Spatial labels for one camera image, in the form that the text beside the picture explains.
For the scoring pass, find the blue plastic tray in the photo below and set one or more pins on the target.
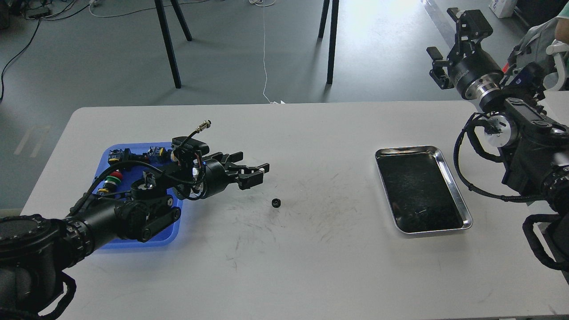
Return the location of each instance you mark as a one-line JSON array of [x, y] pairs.
[[164, 237]]

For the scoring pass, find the white side table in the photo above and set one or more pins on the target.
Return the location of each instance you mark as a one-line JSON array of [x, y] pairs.
[[556, 104]]

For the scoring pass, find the white office chair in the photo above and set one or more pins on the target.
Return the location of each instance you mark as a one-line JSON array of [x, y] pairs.
[[556, 79]]

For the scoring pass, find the red push button switch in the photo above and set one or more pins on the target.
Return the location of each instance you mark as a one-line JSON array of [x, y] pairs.
[[116, 174]]

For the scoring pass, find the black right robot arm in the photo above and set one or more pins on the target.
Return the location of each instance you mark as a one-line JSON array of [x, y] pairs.
[[511, 127]]

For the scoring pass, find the yellow push button switch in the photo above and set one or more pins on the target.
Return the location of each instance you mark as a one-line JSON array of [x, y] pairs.
[[159, 155]]

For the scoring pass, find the black tripod legs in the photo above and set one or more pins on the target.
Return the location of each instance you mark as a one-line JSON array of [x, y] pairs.
[[334, 6], [160, 10]]

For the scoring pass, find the person sitting at right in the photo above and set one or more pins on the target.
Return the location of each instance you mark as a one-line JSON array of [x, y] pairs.
[[562, 26]]

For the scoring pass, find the silver metal tray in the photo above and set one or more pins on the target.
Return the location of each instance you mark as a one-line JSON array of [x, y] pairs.
[[423, 197]]

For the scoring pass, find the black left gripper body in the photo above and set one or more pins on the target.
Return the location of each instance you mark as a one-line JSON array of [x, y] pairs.
[[204, 176]]

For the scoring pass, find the black selector switch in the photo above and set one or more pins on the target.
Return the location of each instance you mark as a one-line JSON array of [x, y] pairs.
[[121, 155]]

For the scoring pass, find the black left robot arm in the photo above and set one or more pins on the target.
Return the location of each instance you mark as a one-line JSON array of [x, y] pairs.
[[133, 199]]

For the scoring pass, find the green push button switch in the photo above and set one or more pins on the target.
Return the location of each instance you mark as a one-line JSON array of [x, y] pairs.
[[112, 180]]

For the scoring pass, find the black tripod right legs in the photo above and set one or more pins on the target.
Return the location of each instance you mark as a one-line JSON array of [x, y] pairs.
[[334, 6]]

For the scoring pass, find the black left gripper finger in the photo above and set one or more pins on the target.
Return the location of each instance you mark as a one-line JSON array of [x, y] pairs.
[[226, 158], [247, 177]]

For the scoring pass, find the grey backpack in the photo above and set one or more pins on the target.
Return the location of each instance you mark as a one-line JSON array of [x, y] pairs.
[[532, 48]]

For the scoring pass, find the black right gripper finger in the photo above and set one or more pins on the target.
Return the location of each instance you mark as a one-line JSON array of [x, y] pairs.
[[437, 73], [472, 27]]

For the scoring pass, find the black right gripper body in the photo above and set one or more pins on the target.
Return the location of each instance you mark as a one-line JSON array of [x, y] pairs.
[[475, 75]]

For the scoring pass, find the black tripod left legs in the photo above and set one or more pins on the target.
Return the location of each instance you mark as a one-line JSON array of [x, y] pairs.
[[160, 10]]

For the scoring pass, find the white box on floor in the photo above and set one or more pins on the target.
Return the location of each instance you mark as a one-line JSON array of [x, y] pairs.
[[502, 8]]

